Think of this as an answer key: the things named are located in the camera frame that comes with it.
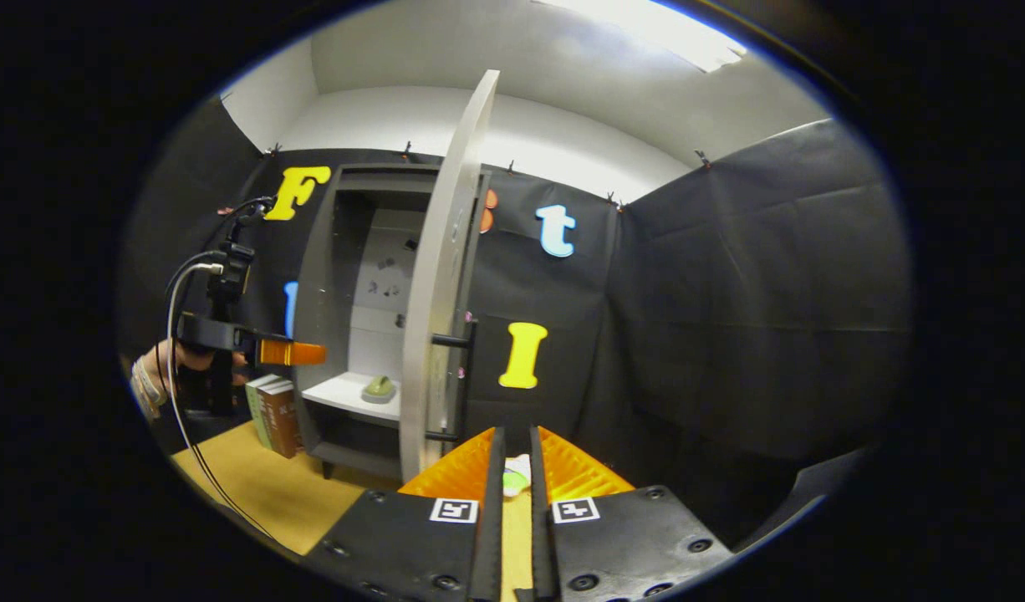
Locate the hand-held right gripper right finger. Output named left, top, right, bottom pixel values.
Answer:
left=529, top=426, right=735, bottom=602

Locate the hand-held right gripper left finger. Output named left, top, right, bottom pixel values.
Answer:
left=303, top=426, right=507, bottom=602

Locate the black door handle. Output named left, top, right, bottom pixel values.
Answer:
left=425, top=322, right=478, bottom=444

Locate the beige cabinet door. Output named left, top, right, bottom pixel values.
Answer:
left=398, top=69, right=501, bottom=484

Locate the dark grey cabinet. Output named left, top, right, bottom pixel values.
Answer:
left=293, top=163, right=492, bottom=482

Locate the green white plush toy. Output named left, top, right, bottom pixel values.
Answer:
left=502, top=454, right=532, bottom=498

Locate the brown book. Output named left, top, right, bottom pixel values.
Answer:
left=258, top=379, right=306, bottom=460

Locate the black backdrop cloth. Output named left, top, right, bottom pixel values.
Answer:
left=120, top=96, right=913, bottom=553

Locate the row of black cloth clips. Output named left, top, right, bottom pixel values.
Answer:
left=264, top=142, right=712, bottom=210

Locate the ceiling light fixture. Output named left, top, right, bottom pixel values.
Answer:
left=533, top=0, right=747, bottom=74

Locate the black cable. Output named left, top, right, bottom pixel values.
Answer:
left=163, top=196, right=276, bottom=302

